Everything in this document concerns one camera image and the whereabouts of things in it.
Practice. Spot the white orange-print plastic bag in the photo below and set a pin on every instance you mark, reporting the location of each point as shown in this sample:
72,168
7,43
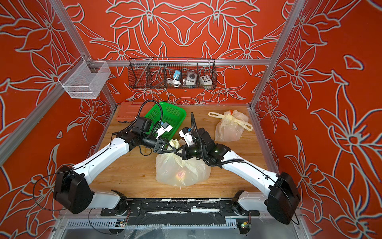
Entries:
172,170

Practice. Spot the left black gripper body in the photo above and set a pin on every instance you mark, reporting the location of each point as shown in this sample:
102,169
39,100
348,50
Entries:
150,141

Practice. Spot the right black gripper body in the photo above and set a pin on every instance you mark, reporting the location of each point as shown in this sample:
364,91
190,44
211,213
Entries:
193,152

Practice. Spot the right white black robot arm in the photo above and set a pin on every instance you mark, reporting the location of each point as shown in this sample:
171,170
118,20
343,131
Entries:
281,194

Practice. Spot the clear plastic wall bin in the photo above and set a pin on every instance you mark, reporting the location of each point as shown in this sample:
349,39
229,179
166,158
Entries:
86,79

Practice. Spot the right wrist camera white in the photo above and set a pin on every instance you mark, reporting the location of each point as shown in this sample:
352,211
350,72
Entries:
187,135

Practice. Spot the black wire wall basket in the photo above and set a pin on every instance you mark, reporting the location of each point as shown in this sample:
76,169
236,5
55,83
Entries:
172,73

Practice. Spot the grey white timer device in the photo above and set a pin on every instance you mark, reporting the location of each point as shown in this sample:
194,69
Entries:
191,79

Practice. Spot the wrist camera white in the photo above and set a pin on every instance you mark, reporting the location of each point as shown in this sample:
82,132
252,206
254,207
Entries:
164,128
187,135

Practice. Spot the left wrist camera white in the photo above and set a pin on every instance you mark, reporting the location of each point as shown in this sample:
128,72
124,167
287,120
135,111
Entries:
164,128

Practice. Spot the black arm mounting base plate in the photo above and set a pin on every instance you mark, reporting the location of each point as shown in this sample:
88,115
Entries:
181,211

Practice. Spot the white button remote box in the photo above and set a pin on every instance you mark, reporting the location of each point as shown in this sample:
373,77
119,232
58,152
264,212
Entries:
205,81

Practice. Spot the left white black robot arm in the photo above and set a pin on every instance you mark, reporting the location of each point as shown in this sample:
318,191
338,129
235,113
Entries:
72,186

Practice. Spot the green plastic basket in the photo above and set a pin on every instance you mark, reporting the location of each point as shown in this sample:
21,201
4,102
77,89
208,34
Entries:
172,114

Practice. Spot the blue white small box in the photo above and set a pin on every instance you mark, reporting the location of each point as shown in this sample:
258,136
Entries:
176,75

